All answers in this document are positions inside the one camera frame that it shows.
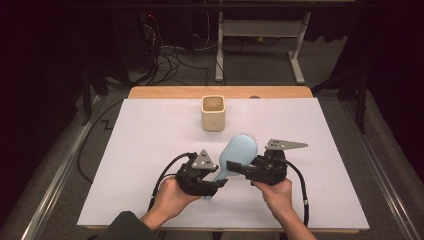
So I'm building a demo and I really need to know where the tangle of floor cables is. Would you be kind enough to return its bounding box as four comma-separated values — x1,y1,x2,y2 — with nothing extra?
143,13,214,86

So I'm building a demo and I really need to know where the black equipment box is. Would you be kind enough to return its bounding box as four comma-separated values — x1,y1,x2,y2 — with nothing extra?
111,11,159,73

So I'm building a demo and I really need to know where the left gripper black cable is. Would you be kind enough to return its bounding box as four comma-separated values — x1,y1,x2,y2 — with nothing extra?
77,98,198,212

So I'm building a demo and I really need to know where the metal floor rail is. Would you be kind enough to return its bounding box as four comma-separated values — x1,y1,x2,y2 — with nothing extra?
339,99,424,240
19,94,106,240

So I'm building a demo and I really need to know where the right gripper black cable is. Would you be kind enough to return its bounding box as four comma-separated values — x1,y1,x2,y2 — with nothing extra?
285,159,310,228

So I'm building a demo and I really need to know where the person's left hand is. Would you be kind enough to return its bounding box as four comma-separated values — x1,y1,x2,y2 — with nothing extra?
147,176,203,225

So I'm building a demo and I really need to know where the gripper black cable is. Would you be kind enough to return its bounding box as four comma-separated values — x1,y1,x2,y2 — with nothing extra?
285,159,310,228
77,98,198,212

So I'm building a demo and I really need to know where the cream square cup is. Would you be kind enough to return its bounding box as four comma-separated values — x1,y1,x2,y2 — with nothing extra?
200,94,227,132

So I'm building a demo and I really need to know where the person's right hand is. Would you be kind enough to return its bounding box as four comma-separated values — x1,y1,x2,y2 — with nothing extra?
250,177,297,224

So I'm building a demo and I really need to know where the black floor stand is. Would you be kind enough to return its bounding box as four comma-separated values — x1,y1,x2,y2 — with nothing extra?
311,64,368,135
79,64,111,127

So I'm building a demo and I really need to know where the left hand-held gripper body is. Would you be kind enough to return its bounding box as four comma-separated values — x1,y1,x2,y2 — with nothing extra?
175,149,221,198

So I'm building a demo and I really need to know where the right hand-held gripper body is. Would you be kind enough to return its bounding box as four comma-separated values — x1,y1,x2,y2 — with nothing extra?
247,138,309,187

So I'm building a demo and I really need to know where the white metal desk frame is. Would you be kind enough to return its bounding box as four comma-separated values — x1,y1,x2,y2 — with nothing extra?
206,0,356,86

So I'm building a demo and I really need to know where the dark curtain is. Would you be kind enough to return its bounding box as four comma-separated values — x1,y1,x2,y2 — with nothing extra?
346,0,424,184
0,0,88,228

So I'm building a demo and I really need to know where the light blue hairbrush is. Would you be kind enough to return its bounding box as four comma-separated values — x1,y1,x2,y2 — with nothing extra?
203,132,259,201

